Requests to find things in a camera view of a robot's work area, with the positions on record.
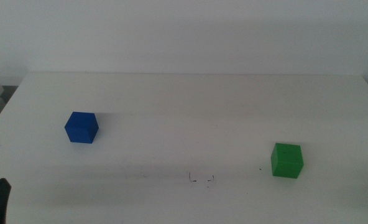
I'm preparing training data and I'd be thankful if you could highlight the blue cube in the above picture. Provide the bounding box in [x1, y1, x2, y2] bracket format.
[64, 111, 99, 144]

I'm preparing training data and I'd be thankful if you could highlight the green cube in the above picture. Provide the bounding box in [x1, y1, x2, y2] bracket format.
[270, 142, 305, 179]

